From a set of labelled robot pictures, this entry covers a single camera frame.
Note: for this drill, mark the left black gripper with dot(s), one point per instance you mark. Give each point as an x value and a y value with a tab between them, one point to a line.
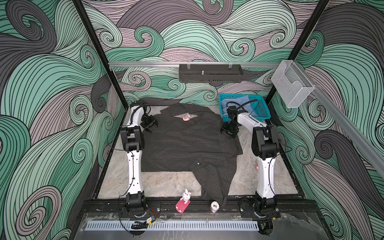
152	121

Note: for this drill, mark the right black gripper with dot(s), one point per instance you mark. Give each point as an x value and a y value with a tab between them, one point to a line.
231	134

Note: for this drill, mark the dark grey pinstriped shirt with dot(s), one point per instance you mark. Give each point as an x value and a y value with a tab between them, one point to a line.
196	146

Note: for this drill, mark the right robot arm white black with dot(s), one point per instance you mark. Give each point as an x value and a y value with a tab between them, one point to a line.
265	146

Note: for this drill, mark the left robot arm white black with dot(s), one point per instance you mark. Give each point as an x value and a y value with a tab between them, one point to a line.
133	144

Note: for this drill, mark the light blue shirt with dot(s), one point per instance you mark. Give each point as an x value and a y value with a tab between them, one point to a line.
237	102

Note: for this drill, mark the teal plastic basket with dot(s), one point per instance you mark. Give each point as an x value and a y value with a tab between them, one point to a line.
260	108

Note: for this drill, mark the small pink figurine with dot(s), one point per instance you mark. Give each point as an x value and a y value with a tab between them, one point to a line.
187	117

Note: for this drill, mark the small white round jar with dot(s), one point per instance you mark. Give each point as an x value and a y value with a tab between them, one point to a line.
214	207

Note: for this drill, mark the white bunny on pink stand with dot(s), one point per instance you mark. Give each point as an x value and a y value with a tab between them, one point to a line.
184	202

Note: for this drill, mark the black perforated wall shelf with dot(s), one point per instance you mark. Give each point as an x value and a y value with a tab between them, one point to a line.
211	74

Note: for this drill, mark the aluminium rail back wall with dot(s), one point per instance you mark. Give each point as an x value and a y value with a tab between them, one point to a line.
152	64

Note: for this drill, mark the aluminium rail wall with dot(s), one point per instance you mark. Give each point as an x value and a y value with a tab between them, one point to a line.
152	64
330	96

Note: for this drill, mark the clear acrylic wall holder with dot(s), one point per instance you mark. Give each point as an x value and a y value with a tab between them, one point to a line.
292	83

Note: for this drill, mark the white slotted cable duct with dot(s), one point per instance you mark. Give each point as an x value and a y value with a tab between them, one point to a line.
175	226

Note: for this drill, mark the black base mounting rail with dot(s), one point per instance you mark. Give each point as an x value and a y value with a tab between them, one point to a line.
247	207

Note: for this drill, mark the aluminium rail right wall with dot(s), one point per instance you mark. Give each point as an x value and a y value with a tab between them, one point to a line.
330	96

